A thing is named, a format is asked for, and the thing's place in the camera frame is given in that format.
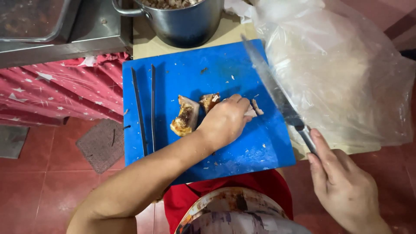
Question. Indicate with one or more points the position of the red star print cloth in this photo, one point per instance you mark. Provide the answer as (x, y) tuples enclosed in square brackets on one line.
[(58, 91)]

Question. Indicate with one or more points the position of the grey floor mat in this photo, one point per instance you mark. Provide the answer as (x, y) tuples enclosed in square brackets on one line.
[(11, 141)]

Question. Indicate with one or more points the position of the brown floor mat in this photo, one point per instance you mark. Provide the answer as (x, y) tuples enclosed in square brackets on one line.
[(102, 146)]

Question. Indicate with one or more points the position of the pale white meat piece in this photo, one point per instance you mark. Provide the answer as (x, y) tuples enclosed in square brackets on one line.
[(258, 109)]

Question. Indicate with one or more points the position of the chopped meat in pot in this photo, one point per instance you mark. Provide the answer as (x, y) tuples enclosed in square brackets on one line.
[(169, 3)]

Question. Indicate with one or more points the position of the long metal tongs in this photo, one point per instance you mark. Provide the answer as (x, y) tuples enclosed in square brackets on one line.
[(140, 110)]

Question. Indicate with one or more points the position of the person's stained printed apron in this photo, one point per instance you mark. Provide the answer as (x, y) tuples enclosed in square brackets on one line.
[(234, 214)]

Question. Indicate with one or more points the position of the blue plastic cutting board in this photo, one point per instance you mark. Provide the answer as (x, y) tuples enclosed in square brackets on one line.
[(195, 84)]

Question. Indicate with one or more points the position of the stainless steel cooking pot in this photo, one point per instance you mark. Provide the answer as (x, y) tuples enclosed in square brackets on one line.
[(182, 22)]

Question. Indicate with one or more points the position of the person's left hand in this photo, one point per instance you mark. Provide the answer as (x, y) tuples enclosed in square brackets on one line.
[(224, 125)]

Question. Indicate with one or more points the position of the large roasted pork chunk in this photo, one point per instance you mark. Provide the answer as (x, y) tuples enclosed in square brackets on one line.
[(186, 116)]

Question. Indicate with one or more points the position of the large steel kitchen knife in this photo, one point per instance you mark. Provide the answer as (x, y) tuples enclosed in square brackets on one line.
[(269, 81)]

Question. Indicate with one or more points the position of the crumpled white plastic bag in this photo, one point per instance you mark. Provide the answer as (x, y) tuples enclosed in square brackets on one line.
[(237, 9)]

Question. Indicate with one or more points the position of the small roasted pork chunk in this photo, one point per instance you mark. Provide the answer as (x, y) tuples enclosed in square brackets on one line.
[(209, 101)]

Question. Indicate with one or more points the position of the person's right hand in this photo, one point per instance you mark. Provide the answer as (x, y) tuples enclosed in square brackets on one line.
[(349, 191)]

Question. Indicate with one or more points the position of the person's left fingers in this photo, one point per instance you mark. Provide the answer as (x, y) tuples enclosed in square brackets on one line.
[(242, 107)]

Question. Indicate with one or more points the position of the person's red shirt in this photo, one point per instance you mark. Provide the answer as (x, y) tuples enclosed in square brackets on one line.
[(195, 195)]

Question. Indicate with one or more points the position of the stainless steel tray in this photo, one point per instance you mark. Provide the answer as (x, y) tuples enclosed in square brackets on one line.
[(32, 19)]

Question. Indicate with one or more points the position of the stainless steel counter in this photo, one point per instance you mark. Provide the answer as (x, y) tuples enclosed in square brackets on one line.
[(97, 35)]

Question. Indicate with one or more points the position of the large clear plastic bag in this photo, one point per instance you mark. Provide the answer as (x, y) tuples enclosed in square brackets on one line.
[(341, 81)]

